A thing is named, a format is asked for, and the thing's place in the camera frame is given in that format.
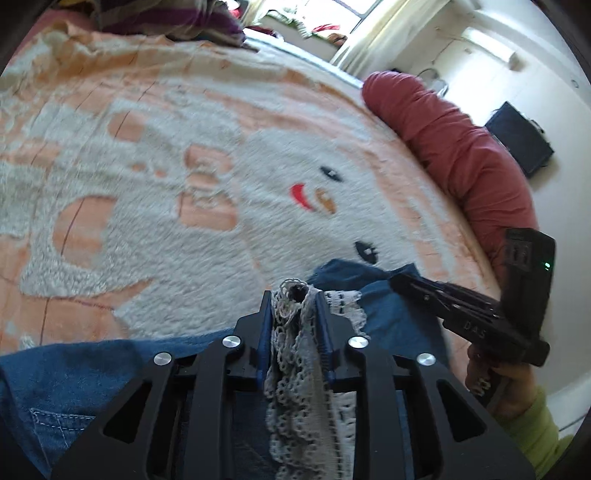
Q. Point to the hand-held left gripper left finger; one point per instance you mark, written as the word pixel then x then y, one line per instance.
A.
pixel 263 344

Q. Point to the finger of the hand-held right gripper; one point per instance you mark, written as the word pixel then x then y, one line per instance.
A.
pixel 471 297
pixel 415 290

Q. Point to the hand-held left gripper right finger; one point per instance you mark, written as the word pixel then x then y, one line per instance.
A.
pixel 324 341

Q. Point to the blue pants with lace trim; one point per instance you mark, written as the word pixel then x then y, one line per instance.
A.
pixel 397 314

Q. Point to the person's right forearm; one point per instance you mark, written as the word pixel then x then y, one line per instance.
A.
pixel 540 429

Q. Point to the person's right hand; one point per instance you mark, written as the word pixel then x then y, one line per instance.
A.
pixel 521 383

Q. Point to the red pillow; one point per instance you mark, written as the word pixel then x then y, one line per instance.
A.
pixel 461 157

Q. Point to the dark blue bag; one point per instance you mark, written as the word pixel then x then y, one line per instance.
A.
pixel 519 138

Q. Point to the orange and white fleece blanket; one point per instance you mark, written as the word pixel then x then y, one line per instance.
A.
pixel 161 184

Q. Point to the white air conditioner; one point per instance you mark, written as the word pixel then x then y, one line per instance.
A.
pixel 489 46

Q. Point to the white curtain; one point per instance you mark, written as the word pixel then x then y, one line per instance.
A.
pixel 392 32

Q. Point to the cream bed sheet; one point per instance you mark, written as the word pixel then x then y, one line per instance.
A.
pixel 300 57

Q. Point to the heap of floral cloths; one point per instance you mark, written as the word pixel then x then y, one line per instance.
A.
pixel 323 30

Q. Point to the purple striped pillow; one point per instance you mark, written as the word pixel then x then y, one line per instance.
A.
pixel 184 18

